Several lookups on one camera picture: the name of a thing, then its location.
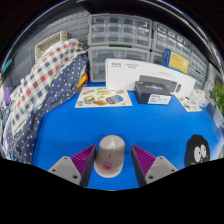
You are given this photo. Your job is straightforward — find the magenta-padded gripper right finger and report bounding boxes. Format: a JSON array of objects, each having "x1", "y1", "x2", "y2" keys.
[{"x1": 130, "y1": 144, "x2": 179, "y2": 188}]

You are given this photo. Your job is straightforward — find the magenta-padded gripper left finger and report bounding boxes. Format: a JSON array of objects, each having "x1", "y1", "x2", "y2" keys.
[{"x1": 48, "y1": 144, "x2": 97, "y2": 188}]

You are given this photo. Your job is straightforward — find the pale pink computer mouse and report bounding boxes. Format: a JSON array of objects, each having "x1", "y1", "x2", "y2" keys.
[{"x1": 93, "y1": 134, "x2": 127, "y2": 179}]

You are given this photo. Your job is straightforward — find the black mouse pad with eyes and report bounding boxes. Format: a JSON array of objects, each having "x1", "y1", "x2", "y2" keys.
[{"x1": 184, "y1": 134, "x2": 211, "y2": 168}]

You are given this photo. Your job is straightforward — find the printed sticker sheet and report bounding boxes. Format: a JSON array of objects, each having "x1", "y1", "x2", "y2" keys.
[{"x1": 175, "y1": 94, "x2": 203, "y2": 113}]

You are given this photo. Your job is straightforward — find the navy polka-dot cloth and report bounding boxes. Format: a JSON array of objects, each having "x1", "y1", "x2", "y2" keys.
[{"x1": 1, "y1": 53, "x2": 89, "y2": 165}]

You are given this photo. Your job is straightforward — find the food print sticker sheet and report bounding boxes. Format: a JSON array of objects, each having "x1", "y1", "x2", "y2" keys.
[{"x1": 74, "y1": 86, "x2": 133, "y2": 109}]

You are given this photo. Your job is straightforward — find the small dark cardboard box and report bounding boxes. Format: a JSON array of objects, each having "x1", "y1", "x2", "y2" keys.
[{"x1": 134, "y1": 80, "x2": 173, "y2": 106}]

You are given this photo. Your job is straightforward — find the small yellow object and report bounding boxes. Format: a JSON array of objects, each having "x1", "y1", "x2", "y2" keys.
[{"x1": 75, "y1": 72, "x2": 89, "y2": 90}]

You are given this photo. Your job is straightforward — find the green potted plant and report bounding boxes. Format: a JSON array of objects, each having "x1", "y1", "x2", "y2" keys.
[{"x1": 209, "y1": 84, "x2": 224, "y2": 116}]

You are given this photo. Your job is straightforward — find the small purple object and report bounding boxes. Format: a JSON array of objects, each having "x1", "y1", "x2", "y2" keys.
[{"x1": 3, "y1": 87, "x2": 13, "y2": 107}]

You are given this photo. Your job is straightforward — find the red blue checked cloth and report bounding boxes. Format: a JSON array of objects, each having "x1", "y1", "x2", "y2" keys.
[{"x1": 9, "y1": 38, "x2": 88, "y2": 134}]

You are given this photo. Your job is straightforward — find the long white keyboard box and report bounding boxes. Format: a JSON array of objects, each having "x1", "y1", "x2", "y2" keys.
[{"x1": 105, "y1": 58, "x2": 197, "y2": 98}]

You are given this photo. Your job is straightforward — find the yellow and blue card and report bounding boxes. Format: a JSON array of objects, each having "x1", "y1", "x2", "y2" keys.
[{"x1": 162, "y1": 48, "x2": 191, "y2": 75}]

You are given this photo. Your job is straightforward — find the small teal object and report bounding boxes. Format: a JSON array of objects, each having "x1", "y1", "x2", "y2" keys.
[{"x1": 1, "y1": 59, "x2": 14, "y2": 75}]

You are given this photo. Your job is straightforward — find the white plastic basket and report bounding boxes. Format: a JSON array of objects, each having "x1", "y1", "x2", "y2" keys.
[{"x1": 34, "y1": 30, "x2": 69, "y2": 63}]

